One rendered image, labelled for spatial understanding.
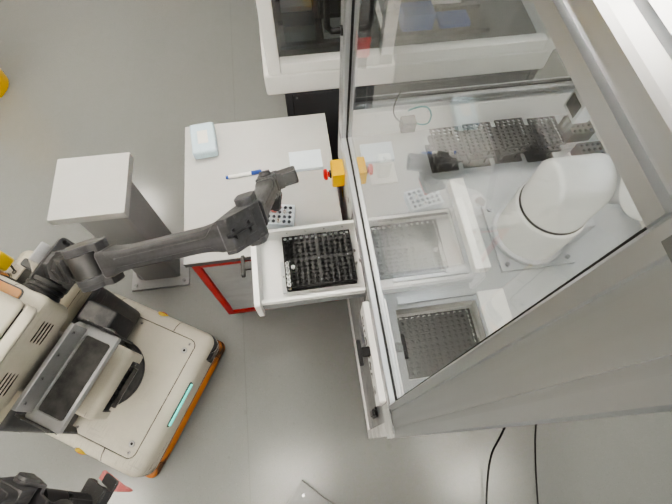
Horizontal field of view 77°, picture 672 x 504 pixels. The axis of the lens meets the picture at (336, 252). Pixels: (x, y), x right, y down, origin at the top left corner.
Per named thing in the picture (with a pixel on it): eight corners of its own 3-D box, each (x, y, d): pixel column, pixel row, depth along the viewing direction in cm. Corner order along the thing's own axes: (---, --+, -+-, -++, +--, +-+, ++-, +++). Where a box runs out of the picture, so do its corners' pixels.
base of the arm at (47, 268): (60, 236, 102) (27, 278, 98) (70, 236, 97) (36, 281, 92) (92, 255, 108) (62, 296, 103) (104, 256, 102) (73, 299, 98)
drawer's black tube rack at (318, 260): (288, 294, 136) (286, 287, 130) (283, 245, 143) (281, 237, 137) (356, 285, 137) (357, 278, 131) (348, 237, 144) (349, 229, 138)
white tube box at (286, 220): (259, 228, 154) (258, 223, 151) (262, 208, 158) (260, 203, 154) (293, 229, 154) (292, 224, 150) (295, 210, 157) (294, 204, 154)
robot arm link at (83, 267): (52, 260, 95) (63, 281, 97) (66, 262, 89) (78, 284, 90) (92, 243, 101) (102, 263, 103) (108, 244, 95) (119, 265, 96)
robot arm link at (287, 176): (258, 173, 125) (268, 201, 128) (295, 162, 127) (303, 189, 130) (256, 169, 136) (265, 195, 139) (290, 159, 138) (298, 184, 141)
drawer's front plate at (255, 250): (259, 317, 134) (254, 307, 124) (254, 236, 146) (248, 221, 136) (265, 316, 134) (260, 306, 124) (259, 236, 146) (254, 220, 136)
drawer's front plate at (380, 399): (376, 406, 123) (380, 403, 113) (360, 311, 135) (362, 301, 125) (382, 405, 123) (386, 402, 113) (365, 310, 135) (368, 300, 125)
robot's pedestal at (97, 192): (132, 291, 223) (43, 223, 154) (136, 241, 236) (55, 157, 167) (189, 285, 225) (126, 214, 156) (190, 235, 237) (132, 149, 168)
